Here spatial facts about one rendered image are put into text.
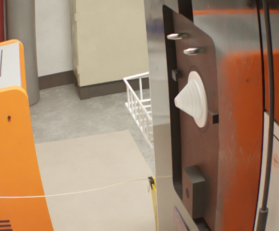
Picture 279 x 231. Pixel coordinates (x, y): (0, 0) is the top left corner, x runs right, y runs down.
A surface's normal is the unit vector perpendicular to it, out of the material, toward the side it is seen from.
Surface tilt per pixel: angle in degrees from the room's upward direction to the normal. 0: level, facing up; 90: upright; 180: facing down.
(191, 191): 90
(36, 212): 90
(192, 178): 0
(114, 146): 0
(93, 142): 0
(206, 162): 90
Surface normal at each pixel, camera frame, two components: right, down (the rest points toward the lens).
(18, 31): 0.11, 0.40
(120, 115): -0.07, -0.91
